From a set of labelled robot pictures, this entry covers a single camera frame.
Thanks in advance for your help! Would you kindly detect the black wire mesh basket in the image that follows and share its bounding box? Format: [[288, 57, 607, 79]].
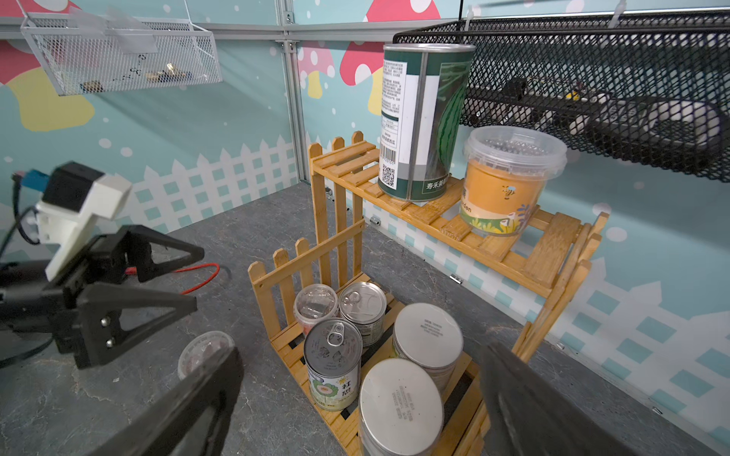
[[395, 8, 729, 182]]

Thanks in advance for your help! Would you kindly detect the purple label pull-tab can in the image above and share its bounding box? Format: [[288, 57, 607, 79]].
[[303, 317, 363, 412]]

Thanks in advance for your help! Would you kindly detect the small clear-lid cup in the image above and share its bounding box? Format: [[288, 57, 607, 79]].
[[293, 284, 340, 336]]

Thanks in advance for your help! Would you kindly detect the small clear-lid jar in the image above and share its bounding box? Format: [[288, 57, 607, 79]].
[[177, 331, 235, 380]]

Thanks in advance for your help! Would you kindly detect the wooden two-tier shelf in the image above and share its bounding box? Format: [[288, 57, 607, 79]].
[[247, 130, 610, 456]]

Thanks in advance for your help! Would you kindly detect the red cable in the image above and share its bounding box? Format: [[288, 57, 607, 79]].
[[124, 261, 222, 296]]

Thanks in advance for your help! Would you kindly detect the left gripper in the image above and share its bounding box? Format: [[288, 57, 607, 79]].
[[11, 225, 205, 370]]

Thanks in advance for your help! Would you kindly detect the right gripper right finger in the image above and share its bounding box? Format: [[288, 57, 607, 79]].
[[480, 342, 634, 455]]

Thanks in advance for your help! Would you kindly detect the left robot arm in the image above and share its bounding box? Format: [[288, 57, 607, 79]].
[[1, 225, 205, 370]]

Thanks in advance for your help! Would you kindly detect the green yellow white-lid can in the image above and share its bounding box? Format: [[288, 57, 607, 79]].
[[392, 303, 464, 396]]

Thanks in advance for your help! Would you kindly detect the tall green seed can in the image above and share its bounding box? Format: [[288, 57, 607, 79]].
[[378, 44, 476, 203]]

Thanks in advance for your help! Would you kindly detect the white-lid white can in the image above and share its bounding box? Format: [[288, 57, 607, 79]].
[[359, 358, 444, 455]]

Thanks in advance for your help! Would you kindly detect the white wire mesh basket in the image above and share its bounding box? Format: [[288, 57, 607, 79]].
[[20, 9, 222, 96]]

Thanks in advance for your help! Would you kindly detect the silver pull-tab can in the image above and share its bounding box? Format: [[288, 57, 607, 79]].
[[338, 282, 387, 348]]

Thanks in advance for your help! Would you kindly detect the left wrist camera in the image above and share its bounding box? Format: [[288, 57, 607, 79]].
[[13, 161, 132, 281]]

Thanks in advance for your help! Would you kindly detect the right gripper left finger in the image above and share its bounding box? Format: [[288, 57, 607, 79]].
[[91, 347, 244, 455]]

